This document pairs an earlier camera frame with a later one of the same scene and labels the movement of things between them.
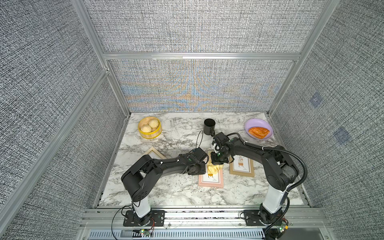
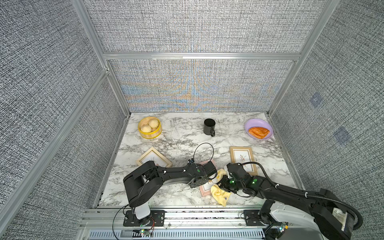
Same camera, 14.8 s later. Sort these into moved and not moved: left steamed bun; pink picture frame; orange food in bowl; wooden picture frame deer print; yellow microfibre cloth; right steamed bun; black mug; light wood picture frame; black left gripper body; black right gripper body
Moved: black left gripper body; pink picture frame; yellow microfibre cloth; black right gripper body
Not moved: wooden picture frame deer print; left steamed bun; orange food in bowl; black mug; right steamed bun; light wood picture frame
